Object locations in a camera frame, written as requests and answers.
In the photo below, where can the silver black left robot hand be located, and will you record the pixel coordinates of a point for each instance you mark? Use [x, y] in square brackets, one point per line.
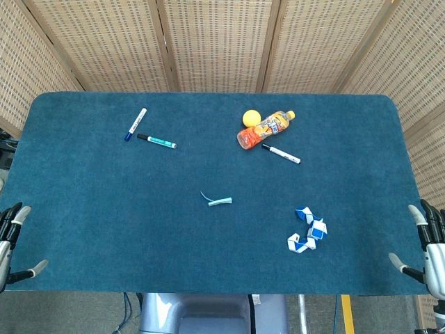
[6, 250]

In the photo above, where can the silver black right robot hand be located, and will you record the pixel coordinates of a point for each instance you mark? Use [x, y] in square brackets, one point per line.
[435, 261]

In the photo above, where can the light blue ribbon piece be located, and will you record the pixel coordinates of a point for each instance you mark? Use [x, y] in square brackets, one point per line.
[219, 202]

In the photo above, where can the black equipment beside table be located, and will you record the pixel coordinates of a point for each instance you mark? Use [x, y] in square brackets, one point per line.
[5, 153]

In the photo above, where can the yellow floor tape strip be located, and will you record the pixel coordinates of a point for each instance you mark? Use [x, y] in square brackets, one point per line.
[347, 313]

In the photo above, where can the blue white snake cube toy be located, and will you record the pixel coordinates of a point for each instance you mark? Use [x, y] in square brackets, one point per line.
[318, 229]

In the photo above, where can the blue carpet table mat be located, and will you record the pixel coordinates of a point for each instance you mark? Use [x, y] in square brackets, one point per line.
[139, 215]

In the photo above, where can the white table leg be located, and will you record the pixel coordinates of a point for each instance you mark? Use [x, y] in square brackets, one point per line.
[302, 313]

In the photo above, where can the white marker with blue cap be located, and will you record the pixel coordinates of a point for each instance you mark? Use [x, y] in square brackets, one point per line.
[136, 123]

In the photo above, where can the white marker with black cap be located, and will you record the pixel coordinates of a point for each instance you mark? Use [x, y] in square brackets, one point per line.
[282, 154]

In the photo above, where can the green marker with black cap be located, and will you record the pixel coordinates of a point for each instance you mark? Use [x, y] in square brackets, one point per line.
[158, 140]

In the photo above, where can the silver blue robot torso base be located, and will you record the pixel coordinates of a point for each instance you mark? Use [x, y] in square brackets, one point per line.
[194, 313]

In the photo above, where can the orange juice plastic bottle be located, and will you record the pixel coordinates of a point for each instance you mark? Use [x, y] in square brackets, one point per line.
[260, 131]

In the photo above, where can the yellow ball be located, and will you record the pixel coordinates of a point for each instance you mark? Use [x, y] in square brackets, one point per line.
[250, 117]

